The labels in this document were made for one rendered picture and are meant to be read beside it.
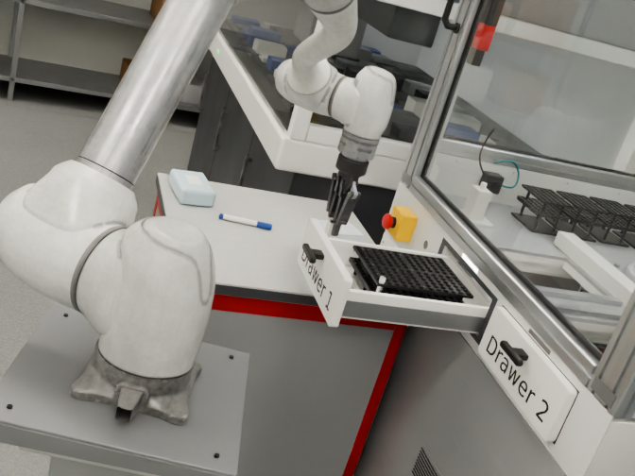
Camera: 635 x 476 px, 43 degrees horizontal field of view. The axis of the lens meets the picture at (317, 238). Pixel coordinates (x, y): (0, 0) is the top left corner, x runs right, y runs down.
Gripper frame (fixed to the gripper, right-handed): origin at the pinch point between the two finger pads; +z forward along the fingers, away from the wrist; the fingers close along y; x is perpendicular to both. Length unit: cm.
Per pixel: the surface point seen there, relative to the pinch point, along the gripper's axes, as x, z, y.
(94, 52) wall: -11, 57, -389
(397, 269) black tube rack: 2.1, -6.3, 30.4
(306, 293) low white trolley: -10.8, 7.7, 18.1
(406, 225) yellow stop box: 19.0, -5.1, 1.6
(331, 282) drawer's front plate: -15.6, -5.0, 36.6
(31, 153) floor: -52, 84, -252
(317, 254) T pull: -16.4, -7.4, 29.1
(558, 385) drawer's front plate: 13, -8, 74
